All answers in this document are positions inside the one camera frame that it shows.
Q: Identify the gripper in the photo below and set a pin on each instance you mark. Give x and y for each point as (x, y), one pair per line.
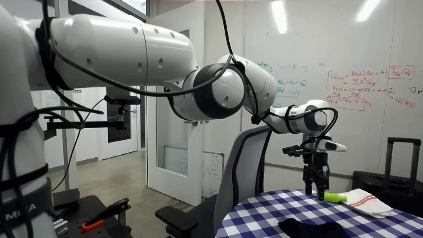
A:
(316, 163)

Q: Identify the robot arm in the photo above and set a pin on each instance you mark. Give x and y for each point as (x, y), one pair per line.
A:
(109, 49)

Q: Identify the black hood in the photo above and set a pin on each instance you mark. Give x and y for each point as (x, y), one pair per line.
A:
(310, 228)

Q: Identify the grey office chair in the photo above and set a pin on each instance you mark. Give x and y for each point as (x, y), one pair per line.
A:
(244, 165)

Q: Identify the green marker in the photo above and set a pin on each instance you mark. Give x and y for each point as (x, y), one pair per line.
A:
(335, 198)

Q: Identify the white towel with red stripes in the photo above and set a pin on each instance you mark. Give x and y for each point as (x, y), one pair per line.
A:
(366, 202)

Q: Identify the blue white checkered tablecloth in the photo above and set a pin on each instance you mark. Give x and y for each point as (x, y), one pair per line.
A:
(264, 215)

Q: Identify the black suitcase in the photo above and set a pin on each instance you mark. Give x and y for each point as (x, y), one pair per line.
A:
(390, 188)

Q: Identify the small leaning whiteboard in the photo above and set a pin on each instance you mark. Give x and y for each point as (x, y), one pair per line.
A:
(212, 175)

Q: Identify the white door with glass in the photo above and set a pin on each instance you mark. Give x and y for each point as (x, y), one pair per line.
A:
(175, 158)

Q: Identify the orange black clamp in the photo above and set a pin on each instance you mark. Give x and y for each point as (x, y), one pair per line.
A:
(99, 219)

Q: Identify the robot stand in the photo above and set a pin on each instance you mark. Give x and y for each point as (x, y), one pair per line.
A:
(82, 215)

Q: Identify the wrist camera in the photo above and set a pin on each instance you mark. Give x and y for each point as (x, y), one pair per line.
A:
(294, 150)

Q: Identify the camera on mount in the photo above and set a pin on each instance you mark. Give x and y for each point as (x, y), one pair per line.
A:
(122, 99)

